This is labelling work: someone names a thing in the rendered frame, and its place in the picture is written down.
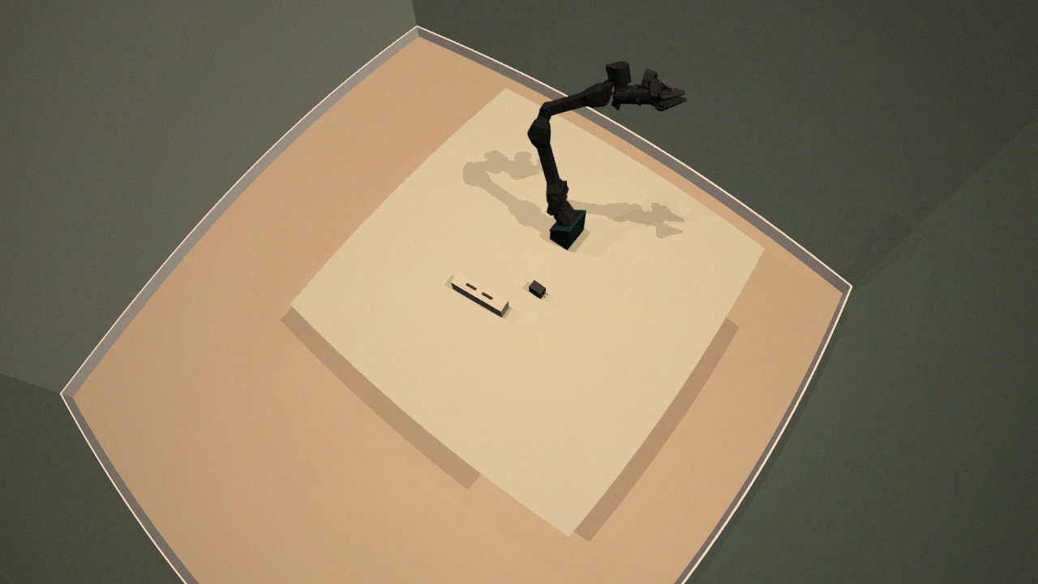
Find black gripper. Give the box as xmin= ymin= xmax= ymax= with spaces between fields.
xmin=632 ymin=78 xmax=687 ymax=111

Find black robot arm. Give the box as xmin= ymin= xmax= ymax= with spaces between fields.
xmin=527 ymin=61 xmax=633 ymax=226

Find black two-prong plug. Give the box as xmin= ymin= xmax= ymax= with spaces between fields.
xmin=529 ymin=280 xmax=548 ymax=299

